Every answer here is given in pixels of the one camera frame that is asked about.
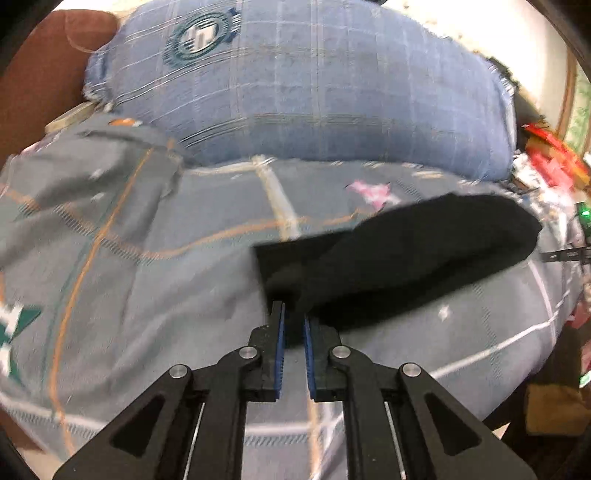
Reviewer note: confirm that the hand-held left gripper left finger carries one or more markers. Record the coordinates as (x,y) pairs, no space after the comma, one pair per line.
(279,350)

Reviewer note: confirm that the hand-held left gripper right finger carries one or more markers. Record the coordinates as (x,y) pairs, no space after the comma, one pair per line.
(309,355)

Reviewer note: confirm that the pile of colourful packets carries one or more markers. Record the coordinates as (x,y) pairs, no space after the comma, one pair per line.
(551,166)

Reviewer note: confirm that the wooden framed picture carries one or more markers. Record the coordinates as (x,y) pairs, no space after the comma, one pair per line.
(577,106)

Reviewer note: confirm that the grey plaid bed sheet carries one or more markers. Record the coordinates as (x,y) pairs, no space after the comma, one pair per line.
(138,277)

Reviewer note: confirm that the cardboard box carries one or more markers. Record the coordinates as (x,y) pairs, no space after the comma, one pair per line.
(554,408)

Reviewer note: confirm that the blue plaid pillow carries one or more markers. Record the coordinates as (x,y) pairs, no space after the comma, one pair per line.
(300,83)

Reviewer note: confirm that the brown headboard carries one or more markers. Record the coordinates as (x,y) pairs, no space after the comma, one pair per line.
(37,69)

